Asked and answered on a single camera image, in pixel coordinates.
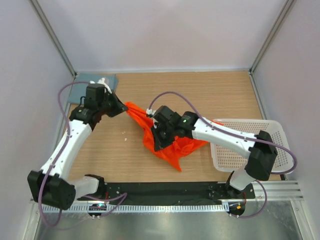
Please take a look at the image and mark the orange t shirt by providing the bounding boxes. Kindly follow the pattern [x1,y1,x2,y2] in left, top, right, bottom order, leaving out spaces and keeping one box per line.
[125,101,208,172]

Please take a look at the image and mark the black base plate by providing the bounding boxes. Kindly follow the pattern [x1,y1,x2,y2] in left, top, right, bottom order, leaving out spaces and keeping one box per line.
[91,181,255,206]

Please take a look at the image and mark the white slotted cable duct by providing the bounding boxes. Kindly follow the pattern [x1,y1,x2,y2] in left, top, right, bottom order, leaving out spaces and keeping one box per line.
[41,202,230,214]

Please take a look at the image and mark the aluminium rail frame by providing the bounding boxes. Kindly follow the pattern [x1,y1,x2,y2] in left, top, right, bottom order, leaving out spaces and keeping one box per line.
[29,181,305,204]

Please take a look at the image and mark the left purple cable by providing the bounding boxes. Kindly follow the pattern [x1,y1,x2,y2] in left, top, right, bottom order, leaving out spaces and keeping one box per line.
[37,80,128,230]

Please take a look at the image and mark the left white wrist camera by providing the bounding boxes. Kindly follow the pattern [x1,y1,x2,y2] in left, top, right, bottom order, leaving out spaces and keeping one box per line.
[89,77,112,93]

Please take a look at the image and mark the folded blue-grey t shirt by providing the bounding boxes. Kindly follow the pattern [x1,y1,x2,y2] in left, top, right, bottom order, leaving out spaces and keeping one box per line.
[68,73,119,104]

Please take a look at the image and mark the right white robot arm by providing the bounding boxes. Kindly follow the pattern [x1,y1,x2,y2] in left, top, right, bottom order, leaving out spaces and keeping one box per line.
[146,105,278,198]

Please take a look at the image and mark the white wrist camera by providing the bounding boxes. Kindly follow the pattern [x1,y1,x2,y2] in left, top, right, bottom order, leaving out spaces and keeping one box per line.
[89,77,112,93]
[145,108,157,129]

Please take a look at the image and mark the white plastic basket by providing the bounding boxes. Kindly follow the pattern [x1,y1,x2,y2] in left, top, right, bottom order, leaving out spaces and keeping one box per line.
[209,118,295,175]

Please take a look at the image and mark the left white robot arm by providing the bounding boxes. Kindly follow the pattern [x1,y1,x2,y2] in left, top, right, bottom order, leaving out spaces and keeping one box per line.
[27,81,128,210]

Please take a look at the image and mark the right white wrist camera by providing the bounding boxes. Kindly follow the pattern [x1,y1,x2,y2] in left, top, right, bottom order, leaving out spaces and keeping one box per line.
[145,108,157,129]

